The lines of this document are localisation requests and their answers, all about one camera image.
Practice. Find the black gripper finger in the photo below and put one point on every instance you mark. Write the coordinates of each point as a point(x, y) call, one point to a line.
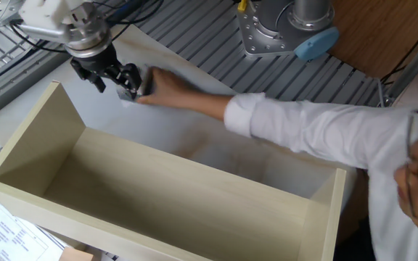
point(129, 79)
point(85, 74)

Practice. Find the printed paper stack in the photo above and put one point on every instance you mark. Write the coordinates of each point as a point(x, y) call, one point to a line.
point(6, 235)

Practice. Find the light brown wooden block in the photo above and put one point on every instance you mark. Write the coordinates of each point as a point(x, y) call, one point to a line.
point(74, 254)

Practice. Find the glossy marble pattern board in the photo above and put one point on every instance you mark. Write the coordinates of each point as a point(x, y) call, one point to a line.
point(103, 108)

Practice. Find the person right hand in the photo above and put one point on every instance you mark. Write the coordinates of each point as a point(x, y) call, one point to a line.
point(172, 90)

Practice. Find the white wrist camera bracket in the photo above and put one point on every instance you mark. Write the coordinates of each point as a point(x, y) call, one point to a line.
point(45, 11)

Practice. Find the light wooden shelf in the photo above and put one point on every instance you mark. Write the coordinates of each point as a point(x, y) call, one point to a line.
point(158, 203)

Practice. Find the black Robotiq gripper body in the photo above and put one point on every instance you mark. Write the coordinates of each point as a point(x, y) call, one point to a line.
point(100, 59)

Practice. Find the person in white shirt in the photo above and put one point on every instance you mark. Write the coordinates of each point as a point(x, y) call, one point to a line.
point(321, 127)

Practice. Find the aluminium frame post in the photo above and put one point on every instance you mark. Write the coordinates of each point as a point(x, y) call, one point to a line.
point(416, 58)

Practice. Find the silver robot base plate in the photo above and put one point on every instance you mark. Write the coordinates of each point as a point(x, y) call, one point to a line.
point(263, 45)

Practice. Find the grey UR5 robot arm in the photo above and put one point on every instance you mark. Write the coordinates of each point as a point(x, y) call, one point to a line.
point(270, 18)

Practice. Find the grey aluminium edge rail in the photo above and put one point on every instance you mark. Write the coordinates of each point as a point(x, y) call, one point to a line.
point(13, 85)

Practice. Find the grey red push-button box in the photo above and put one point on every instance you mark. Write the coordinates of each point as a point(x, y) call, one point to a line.
point(146, 82)

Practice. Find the yellow clip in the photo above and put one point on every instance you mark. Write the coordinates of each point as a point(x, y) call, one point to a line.
point(242, 4)

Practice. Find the person right forearm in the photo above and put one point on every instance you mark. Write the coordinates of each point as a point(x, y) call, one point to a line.
point(212, 105)

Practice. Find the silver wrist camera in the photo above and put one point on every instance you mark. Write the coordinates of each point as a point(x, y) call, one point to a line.
point(42, 32)

